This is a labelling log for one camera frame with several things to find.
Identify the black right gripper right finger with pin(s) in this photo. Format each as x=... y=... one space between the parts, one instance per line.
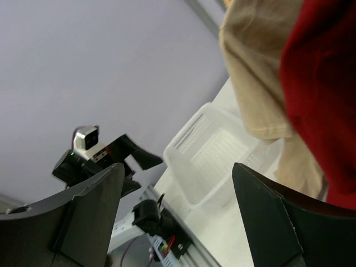
x=287 y=228

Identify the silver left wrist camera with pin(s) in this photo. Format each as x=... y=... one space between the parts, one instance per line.
x=85 y=137

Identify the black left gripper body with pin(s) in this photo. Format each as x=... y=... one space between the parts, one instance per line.
x=102 y=156

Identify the bright red t shirt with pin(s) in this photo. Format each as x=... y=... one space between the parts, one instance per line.
x=317 y=75

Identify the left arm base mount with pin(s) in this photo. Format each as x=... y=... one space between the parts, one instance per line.
x=157 y=221

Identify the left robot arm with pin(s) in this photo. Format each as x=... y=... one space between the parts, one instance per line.
x=77 y=164

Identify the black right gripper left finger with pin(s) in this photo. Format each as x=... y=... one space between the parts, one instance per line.
x=70 y=228

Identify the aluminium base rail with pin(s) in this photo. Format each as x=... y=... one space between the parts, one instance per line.
x=123 y=231

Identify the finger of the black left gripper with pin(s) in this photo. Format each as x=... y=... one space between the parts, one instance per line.
x=129 y=184
x=123 y=147

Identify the beige t shirt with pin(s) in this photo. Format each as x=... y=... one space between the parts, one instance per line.
x=252 y=37

